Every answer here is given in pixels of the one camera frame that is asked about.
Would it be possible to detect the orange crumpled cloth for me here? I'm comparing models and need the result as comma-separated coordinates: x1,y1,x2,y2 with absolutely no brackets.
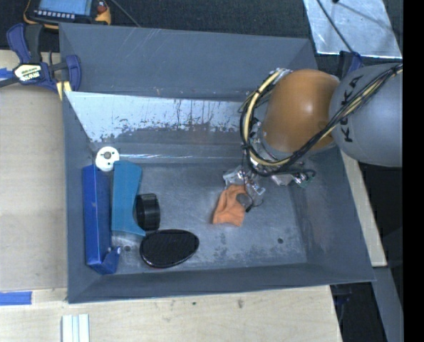
212,184,252,227

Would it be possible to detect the grey metal bin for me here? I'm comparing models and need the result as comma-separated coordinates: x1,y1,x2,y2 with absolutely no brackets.
58,22,377,304

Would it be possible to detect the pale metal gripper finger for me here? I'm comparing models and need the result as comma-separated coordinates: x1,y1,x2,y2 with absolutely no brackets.
238,178,267,207
222,167,251,187

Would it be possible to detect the black ribbed cylinder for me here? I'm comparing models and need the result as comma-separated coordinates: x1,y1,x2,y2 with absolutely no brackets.
135,192,161,232

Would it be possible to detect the teal curved plastic piece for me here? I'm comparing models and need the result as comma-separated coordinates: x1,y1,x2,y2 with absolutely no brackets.
110,160,147,237

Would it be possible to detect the long blue box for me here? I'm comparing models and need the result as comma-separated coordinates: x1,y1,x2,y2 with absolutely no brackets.
81,164,122,276

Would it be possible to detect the black oval dish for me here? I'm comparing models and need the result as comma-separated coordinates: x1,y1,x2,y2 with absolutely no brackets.
138,228,200,270

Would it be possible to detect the white round cap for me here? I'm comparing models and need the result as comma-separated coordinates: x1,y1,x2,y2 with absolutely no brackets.
95,146,121,172

